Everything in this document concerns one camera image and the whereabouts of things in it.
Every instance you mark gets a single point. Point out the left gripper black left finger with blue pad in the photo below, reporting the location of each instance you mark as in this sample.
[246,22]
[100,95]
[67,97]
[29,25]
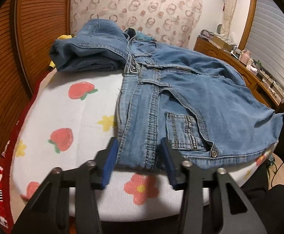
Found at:
[48,209]

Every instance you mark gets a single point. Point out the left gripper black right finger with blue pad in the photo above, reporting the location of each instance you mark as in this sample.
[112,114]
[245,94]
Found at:
[211,198]

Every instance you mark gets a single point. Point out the light blue denim jeans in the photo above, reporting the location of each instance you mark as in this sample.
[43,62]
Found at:
[200,104]

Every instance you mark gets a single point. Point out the white strawberry print blanket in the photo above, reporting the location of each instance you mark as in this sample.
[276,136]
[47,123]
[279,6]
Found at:
[72,119]

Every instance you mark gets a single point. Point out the long wooden sideboard cabinet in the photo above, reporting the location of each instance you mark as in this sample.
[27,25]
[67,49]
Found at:
[259,90]

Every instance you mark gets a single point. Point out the yellow Pikachu plush toy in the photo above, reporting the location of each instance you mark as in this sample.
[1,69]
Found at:
[59,52]

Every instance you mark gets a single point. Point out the pink thermos jug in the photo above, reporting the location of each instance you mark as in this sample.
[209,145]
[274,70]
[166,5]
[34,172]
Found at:
[244,56]

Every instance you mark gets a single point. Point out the cardboard box on sideboard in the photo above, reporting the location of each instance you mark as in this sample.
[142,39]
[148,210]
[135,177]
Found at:
[223,43]

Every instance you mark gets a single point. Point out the brown wooden louvered wardrobe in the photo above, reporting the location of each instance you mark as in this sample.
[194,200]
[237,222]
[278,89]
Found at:
[27,31]

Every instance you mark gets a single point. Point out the folded dark blue jeans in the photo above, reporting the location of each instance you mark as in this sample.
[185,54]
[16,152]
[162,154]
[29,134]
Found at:
[99,45]

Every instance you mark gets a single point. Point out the grey window roller blind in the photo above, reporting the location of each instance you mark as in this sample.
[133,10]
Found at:
[266,39]

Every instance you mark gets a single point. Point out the pink circle pattern curtain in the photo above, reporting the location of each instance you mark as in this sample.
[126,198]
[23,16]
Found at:
[168,21]

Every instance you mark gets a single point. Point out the cream lace side curtain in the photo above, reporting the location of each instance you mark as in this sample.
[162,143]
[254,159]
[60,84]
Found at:
[229,9]

